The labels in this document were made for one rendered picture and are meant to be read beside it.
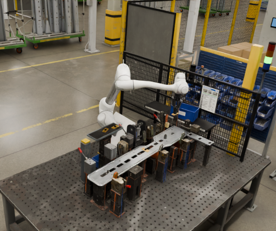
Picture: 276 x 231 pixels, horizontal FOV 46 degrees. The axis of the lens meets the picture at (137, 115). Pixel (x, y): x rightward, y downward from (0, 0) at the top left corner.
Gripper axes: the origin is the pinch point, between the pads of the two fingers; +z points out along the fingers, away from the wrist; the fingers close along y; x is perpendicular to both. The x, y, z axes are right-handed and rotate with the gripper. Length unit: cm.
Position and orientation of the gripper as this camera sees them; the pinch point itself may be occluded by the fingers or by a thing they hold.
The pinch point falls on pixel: (175, 110)
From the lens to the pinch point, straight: 346.2
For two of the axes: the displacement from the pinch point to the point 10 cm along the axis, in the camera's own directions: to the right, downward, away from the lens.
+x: 6.3, -2.9, 7.2
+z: -0.9, 8.9, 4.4
